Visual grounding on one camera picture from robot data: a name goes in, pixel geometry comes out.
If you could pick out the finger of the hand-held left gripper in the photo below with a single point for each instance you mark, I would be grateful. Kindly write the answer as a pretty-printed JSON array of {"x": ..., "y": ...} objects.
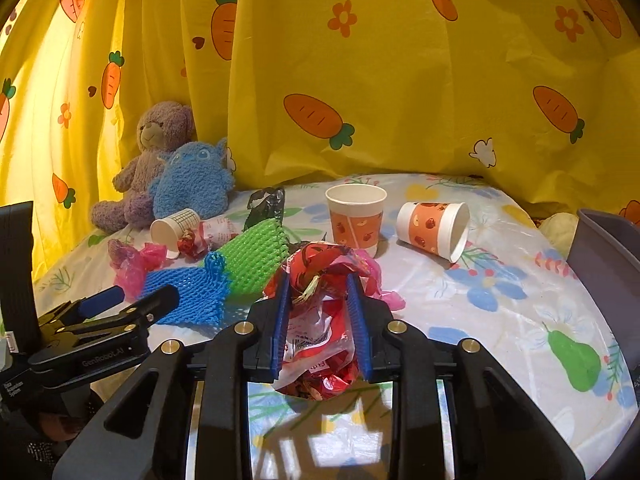
[
  {"x": 102, "y": 299},
  {"x": 115, "y": 332}
]

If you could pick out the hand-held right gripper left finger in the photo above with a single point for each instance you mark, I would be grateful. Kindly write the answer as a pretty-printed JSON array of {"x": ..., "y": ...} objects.
[{"x": 280, "y": 330}]

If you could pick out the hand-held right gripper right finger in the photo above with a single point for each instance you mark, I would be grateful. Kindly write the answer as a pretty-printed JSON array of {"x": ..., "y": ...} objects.
[{"x": 357, "y": 330}]

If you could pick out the red snack wrapper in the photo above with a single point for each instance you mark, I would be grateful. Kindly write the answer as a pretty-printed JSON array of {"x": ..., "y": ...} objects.
[{"x": 320, "y": 342}]

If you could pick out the pink plastic bag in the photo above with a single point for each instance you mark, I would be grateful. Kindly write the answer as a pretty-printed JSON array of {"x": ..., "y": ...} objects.
[
  {"x": 374, "y": 271},
  {"x": 132, "y": 272}
]

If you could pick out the grey plastic bin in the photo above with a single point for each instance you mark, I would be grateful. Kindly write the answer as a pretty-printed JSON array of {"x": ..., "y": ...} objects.
[{"x": 605, "y": 260}]

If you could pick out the green foam net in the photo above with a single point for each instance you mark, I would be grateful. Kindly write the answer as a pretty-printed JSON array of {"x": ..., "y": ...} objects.
[{"x": 250, "y": 255}]

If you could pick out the blue foam net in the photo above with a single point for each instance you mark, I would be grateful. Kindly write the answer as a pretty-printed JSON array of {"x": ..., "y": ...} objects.
[{"x": 190, "y": 297}]

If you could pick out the small white grid-print cup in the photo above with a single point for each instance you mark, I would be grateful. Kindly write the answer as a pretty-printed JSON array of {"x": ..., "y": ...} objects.
[{"x": 172, "y": 227}]

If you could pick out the small red wrapper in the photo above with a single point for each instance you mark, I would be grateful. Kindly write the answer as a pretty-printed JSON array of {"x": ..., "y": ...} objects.
[{"x": 189, "y": 245}]

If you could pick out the orange fruit-print paper cup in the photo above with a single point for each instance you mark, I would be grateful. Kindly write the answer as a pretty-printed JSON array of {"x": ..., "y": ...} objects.
[
  {"x": 425, "y": 227},
  {"x": 355, "y": 225}
]

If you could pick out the white red plastic wrapper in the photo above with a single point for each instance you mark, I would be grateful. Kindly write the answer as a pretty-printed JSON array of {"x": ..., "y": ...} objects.
[{"x": 220, "y": 232}]

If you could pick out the black plastic bag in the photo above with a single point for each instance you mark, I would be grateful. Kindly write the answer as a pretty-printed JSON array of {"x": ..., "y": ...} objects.
[{"x": 270, "y": 207}]

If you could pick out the floral fruit-print tablecloth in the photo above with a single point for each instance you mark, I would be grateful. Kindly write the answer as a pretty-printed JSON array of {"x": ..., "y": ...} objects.
[{"x": 500, "y": 335}]

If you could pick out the blue plush toy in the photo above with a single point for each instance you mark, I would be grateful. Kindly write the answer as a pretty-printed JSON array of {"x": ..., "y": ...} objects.
[{"x": 192, "y": 185}]

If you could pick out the purple-brown teddy bear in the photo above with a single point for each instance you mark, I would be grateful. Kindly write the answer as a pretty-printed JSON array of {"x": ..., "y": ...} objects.
[{"x": 150, "y": 130}]

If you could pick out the pale yellow round object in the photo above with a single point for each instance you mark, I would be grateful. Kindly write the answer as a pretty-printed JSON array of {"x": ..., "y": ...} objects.
[{"x": 557, "y": 232}]

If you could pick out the yellow carrot-print curtain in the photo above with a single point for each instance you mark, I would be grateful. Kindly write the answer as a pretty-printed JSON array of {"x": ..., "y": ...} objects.
[{"x": 400, "y": 85}]

